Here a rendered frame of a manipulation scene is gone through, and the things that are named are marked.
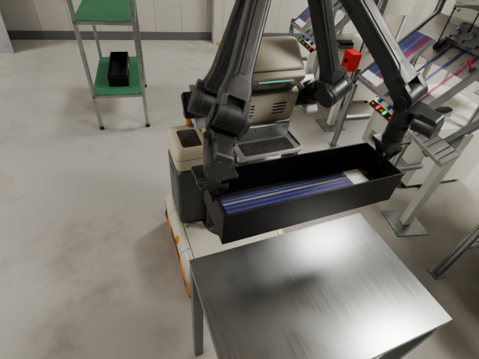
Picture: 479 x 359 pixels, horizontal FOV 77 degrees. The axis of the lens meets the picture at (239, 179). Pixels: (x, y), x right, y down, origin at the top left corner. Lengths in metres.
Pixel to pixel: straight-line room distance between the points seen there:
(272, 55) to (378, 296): 0.82
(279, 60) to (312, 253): 0.65
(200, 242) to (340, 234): 0.82
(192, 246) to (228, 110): 1.18
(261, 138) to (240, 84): 0.51
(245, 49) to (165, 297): 1.50
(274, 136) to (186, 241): 0.85
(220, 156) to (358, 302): 0.68
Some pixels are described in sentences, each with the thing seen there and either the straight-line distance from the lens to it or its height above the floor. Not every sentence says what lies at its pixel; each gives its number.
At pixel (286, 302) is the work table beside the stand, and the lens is 0.99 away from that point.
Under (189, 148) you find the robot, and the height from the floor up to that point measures 0.81.
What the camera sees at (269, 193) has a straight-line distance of 0.89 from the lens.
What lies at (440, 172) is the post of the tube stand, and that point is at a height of 0.54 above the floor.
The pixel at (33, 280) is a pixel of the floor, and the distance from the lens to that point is 2.16.
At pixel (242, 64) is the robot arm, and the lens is 0.67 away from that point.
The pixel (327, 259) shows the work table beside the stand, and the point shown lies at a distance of 1.11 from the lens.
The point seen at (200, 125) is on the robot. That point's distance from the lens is 1.04.
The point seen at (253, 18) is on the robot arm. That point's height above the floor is 1.50.
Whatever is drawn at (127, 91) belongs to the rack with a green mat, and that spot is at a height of 0.35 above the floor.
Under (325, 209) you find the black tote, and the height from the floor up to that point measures 1.05.
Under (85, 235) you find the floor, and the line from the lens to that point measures 2.24.
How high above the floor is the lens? 1.67
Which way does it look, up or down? 42 degrees down
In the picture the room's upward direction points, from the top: 6 degrees clockwise
